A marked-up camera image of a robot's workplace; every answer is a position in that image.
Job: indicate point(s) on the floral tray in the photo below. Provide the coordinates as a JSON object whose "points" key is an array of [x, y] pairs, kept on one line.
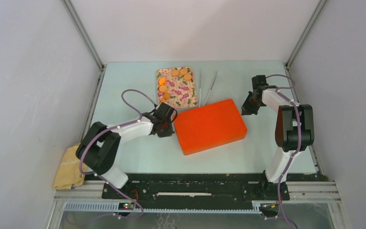
{"points": [[183, 93]]}

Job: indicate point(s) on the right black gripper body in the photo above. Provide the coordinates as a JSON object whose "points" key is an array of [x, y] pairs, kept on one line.
{"points": [[250, 106]]}

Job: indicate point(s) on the round orange cookie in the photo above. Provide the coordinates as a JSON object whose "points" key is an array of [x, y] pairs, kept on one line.
{"points": [[166, 96], [175, 72], [187, 77], [183, 71], [163, 89]]}

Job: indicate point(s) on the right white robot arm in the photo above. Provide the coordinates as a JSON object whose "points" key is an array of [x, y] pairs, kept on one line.
{"points": [[294, 129]]}

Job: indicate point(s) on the tan cloth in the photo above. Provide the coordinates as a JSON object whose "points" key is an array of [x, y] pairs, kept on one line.
{"points": [[68, 175]]}

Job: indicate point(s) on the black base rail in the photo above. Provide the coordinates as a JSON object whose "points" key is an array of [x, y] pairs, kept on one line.
{"points": [[202, 191]]}

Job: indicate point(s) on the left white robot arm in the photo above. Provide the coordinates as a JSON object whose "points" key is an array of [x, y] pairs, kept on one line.
{"points": [[99, 147]]}

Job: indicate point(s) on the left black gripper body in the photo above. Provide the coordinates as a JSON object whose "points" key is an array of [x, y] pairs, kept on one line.
{"points": [[167, 130]]}

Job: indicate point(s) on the metal tongs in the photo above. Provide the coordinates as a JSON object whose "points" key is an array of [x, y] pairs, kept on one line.
{"points": [[206, 83]]}

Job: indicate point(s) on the orange tin box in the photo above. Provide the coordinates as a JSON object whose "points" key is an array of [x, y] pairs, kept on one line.
{"points": [[196, 143]]}

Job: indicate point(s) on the orange fish cookie top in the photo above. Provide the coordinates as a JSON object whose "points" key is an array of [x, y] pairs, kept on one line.
{"points": [[161, 81]]}

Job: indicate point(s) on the orange tin lid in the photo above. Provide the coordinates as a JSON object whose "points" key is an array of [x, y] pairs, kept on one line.
{"points": [[216, 118]]}

